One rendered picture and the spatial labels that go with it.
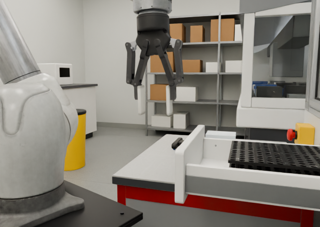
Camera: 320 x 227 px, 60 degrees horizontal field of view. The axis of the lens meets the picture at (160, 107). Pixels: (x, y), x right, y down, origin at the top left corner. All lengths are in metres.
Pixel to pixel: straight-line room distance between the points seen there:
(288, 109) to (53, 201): 1.16
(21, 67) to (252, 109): 1.07
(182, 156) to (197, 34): 4.10
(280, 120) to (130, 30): 4.28
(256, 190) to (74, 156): 2.83
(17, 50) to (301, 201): 0.73
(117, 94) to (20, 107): 4.95
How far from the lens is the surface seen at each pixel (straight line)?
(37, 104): 0.59
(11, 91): 0.61
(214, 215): 0.87
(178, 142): 0.68
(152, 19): 0.63
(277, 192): 0.57
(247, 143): 0.74
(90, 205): 0.69
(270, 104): 1.47
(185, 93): 4.56
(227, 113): 4.98
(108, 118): 5.66
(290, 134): 1.00
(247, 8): 1.48
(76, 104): 4.38
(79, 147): 3.26
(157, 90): 4.72
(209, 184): 0.57
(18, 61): 0.81
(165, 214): 0.90
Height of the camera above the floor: 1.08
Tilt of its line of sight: 7 degrees down
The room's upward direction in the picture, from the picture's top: straight up
